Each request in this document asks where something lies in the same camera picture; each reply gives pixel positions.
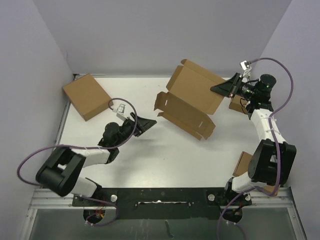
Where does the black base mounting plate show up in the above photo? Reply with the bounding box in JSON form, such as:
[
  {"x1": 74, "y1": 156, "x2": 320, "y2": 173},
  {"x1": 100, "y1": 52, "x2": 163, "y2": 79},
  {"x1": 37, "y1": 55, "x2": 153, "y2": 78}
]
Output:
[{"x1": 72, "y1": 187, "x2": 252, "y2": 223}]

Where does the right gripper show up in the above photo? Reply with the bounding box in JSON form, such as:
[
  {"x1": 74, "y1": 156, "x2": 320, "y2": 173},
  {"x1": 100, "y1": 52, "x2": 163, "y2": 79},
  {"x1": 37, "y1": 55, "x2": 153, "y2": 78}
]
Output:
[{"x1": 210, "y1": 73, "x2": 257, "y2": 100}]

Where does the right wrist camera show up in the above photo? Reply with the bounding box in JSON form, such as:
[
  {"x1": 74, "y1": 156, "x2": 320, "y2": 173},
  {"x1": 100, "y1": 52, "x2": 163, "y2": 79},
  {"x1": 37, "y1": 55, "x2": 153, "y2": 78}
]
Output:
[{"x1": 240, "y1": 60, "x2": 252, "y2": 78}]

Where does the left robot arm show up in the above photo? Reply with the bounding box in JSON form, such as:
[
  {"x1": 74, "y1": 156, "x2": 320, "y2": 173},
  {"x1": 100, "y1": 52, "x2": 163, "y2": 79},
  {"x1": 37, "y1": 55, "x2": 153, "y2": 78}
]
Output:
[{"x1": 35, "y1": 112, "x2": 157, "y2": 206}]

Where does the cardboard box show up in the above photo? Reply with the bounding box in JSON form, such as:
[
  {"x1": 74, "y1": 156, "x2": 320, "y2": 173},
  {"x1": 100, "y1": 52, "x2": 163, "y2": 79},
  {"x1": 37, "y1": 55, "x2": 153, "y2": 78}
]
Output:
[
  {"x1": 154, "y1": 59, "x2": 225, "y2": 140},
  {"x1": 62, "y1": 73, "x2": 113, "y2": 122},
  {"x1": 232, "y1": 151, "x2": 280, "y2": 197},
  {"x1": 228, "y1": 95, "x2": 247, "y2": 114}
]

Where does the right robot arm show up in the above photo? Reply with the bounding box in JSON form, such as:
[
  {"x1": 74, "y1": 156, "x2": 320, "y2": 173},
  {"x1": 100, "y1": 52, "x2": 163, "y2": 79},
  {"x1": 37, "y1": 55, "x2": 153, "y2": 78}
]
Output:
[{"x1": 210, "y1": 73, "x2": 297, "y2": 205}]

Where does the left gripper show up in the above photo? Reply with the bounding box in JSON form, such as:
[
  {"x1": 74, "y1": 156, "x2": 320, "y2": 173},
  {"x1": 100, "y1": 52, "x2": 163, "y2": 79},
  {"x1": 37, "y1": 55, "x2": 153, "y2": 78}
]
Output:
[{"x1": 114, "y1": 112, "x2": 157, "y2": 147}]

